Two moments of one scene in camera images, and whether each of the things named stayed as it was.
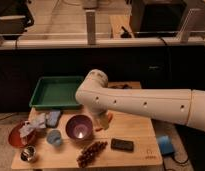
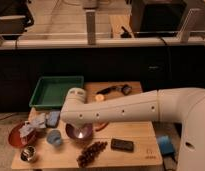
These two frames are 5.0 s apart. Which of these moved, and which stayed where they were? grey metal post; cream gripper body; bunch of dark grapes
Moved: cream gripper body
Stayed: grey metal post; bunch of dark grapes
